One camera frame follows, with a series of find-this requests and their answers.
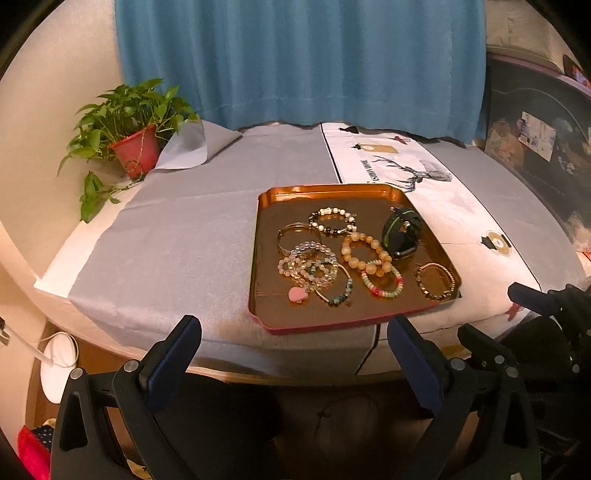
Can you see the red plant pot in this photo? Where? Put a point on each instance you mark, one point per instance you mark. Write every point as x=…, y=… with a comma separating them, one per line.
x=136, y=152

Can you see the silver bangle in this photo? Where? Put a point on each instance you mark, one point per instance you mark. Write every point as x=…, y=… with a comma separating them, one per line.
x=281, y=235

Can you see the white round stand base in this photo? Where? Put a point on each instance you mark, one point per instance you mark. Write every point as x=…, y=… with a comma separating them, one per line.
x=57, y=369

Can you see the red white packet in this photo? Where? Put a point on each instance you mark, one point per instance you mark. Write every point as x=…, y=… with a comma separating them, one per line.
x=585, y=256

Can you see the beige cushion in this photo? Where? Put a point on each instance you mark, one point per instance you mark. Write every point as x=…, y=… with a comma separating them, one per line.
x=521, y=32

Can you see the black smartwatch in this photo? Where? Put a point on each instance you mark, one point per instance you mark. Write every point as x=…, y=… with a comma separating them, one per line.
x=401, y=228

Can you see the pink heart charm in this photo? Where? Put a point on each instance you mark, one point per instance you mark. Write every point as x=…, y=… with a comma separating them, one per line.
x=298, y=295

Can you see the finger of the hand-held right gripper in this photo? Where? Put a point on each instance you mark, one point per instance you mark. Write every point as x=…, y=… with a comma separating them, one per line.
x=480, y=344
x=531, y=297

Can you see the dark printed cloth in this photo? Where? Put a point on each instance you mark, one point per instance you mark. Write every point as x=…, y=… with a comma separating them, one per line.
x=531, y=184

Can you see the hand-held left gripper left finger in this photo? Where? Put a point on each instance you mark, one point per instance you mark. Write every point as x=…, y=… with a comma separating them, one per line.
x=173, y=364

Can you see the thin bangle with green beads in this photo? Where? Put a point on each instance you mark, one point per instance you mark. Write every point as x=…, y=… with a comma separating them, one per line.
x=337, y=301

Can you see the green pothos plant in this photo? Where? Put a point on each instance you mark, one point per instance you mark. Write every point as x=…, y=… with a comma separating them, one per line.
x=115, y=110

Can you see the red cloth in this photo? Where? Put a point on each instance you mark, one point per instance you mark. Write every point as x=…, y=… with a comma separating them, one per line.
x=32, y=452

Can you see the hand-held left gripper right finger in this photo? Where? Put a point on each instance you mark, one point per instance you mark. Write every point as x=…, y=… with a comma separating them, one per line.
x=415, y=364

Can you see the orange metal tray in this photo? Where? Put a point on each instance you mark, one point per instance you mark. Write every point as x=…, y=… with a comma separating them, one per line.
x=286, y=314

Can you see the grey tablecloth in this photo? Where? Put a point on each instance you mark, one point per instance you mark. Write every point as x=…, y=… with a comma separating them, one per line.
x=184, y=230

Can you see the white printed table runner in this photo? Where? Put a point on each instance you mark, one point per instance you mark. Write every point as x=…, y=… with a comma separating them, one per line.
x=461, y=217

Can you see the blue curtain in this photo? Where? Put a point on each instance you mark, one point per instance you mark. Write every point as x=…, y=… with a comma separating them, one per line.
x=300, y=64

